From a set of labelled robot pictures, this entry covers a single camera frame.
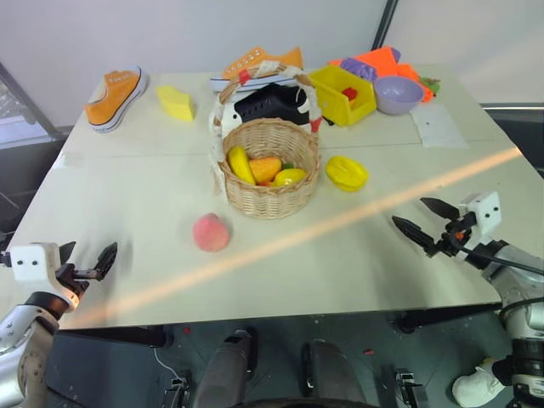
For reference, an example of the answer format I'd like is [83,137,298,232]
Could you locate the pink toy peach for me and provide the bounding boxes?
[192,212,233,254]

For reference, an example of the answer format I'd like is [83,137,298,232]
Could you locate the white floor cable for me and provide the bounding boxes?
[151,344,189,380]

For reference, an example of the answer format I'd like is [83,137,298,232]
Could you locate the orange canvas sneaker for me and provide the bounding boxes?
[209,46,305,93]
[84,65,150,134]

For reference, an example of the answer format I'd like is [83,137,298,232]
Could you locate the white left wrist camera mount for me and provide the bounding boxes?
[8,242,82,312]

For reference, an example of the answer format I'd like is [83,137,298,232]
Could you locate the white paper sheet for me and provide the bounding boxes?
[409,104,470,150]

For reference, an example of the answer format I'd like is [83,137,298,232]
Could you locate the wicker basket with handle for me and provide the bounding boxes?
[209,59,324,219]

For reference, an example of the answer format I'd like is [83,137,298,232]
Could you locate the black metal frame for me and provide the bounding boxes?
[0,61,59,138]

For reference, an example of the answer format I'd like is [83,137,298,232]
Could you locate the purple plastic bin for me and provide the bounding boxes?
[338,57,380,82]

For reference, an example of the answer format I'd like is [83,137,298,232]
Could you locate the white sneaker on floor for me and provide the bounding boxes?
[451,357,507,407]

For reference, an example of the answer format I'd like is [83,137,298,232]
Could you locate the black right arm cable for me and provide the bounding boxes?
[452,244,544,275]

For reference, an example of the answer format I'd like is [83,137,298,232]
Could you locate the yellow toy lemon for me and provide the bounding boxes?
[271,167,308,189]

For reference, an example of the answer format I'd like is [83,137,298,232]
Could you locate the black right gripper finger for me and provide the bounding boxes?
[391,215,439,258]
[419,196,461,221]

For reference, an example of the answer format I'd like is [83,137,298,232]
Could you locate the black clog shoe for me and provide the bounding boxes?
[232,82,312,128]

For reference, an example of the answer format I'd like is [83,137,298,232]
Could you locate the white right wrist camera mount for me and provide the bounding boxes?
[457,190,504,256]

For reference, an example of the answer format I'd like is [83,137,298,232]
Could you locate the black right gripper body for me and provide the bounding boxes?
[435,211,479,260]

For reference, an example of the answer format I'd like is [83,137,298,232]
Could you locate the green toy item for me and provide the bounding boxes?
[418,76,442,95]

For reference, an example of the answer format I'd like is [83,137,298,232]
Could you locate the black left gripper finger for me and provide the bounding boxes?
[93,241,119,282]
[58,241,77,266]

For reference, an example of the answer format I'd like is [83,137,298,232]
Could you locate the orange plastic bin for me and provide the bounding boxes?
[327,45,435,104]

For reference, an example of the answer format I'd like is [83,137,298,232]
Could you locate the dark slanted pole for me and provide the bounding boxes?
[371,0,401,50]

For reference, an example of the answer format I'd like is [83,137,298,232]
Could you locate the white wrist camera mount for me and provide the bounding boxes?
[457,190,504,256]
[8,242,82,312]

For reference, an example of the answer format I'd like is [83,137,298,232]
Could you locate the yellow ridged toy fruit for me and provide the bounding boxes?
[325,155,370,194]

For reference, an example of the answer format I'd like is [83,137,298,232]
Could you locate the black table caster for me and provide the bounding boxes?
[394,312,427,335]

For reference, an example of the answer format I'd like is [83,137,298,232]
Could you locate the yellow toy banana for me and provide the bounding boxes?
[227,146,257,186]

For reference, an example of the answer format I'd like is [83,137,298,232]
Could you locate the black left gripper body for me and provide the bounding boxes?
[54,262,99,299]

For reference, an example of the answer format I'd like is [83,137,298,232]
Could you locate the yellow sponge block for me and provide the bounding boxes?
[155,84,197,123]

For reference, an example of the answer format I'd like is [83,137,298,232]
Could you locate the orange toy fruit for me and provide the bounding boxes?
[248,156,284,184]

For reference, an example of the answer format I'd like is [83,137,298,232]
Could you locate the yellow plastic bin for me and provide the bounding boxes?
[306,65,377,128]

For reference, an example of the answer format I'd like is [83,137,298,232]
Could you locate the purple plastic bowl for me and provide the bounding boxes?
[373,75,425,116]

